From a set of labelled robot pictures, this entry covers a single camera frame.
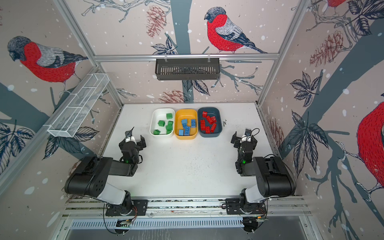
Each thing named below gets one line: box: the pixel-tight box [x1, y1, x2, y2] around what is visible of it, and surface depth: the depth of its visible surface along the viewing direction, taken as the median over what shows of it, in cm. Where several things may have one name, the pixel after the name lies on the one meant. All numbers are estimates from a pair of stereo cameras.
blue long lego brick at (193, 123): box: [191, 119, 196, 128], surface depth 109 cm
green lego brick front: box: [157, 120, 166, 127], surface depth 109 cm
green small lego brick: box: [166, 113, 173, 120], surface depth 113 cm
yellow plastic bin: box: [174, 109, 198, 140], surface depth 109 cm
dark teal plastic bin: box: [198, 107, 223, 138], surface depth 107 cm
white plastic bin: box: [149, 108, 176, 138], surface depth 111 cm
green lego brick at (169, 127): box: [165, 120, 174, 135], surface depth 108 cm
